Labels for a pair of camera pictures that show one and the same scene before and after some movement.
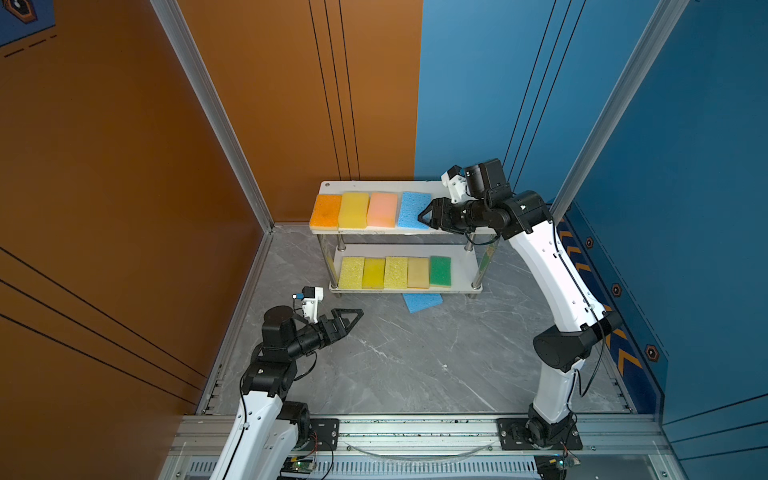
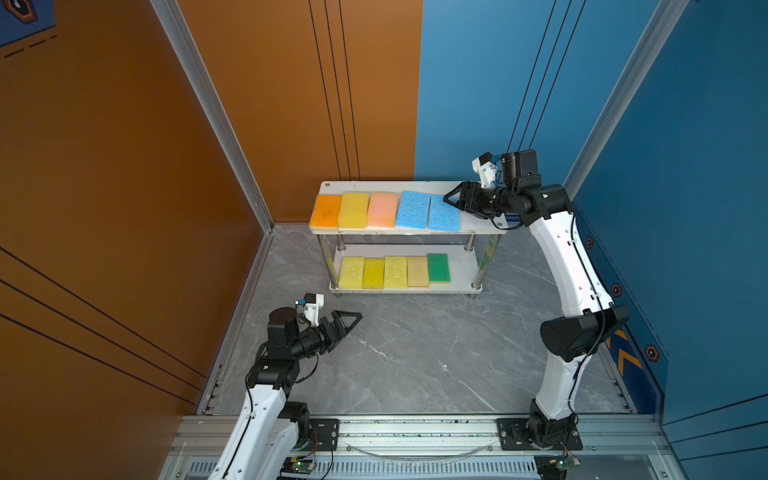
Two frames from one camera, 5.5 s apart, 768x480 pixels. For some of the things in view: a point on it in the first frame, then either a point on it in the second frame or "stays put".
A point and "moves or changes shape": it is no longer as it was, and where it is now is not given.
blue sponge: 419,301 moves or changes shape
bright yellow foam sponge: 373,273 stays put
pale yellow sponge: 418,273 stays put
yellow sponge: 353,210 stays put
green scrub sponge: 440,271 stays put
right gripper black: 440,215 -> 466,188
